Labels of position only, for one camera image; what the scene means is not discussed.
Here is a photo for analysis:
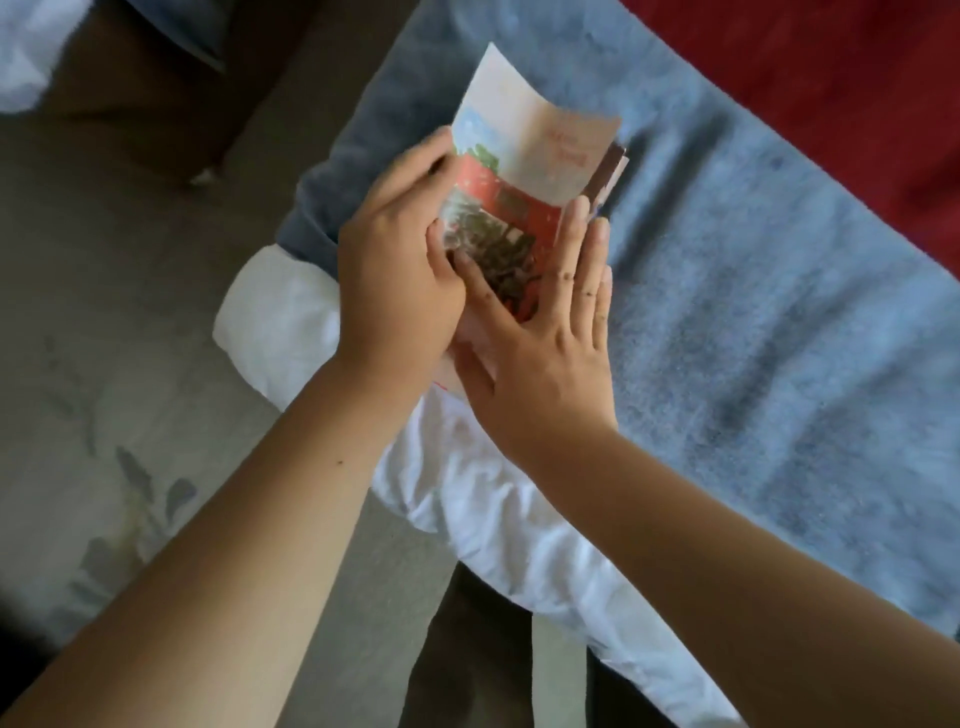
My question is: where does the person's right hand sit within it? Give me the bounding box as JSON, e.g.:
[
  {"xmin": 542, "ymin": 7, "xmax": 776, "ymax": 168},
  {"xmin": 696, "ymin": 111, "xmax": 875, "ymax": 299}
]
[{"xmin": 427, "ymin": 194, "xmax": 620, "ymax": 472}]

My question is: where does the person's left hand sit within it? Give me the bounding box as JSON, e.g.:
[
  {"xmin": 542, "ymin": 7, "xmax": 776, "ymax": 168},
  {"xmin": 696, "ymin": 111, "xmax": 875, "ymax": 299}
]
[{"xmin": 337, "ymin": 125, "xmax": 468, "ymax": 391}]

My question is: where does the red monument cover brochure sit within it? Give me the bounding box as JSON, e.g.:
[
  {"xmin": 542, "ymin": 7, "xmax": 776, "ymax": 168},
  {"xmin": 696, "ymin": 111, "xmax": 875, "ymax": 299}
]
[{"xmin": 431, "ymin": 42, "xmax": 630, "ymax": 399}]

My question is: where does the person's left forearm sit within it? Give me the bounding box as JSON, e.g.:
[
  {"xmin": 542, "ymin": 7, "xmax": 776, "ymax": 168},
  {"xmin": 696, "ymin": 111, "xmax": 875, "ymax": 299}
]
[{"xmin": 0, "ymin": 359, "xmax": 421, "ymax": 728}]

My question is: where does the person's right forearm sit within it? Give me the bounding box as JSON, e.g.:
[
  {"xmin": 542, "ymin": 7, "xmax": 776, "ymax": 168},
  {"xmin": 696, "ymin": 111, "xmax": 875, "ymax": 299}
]
[{"xmin": 524, "ymin": 419, "xmax": 960, "ymax": 728}]

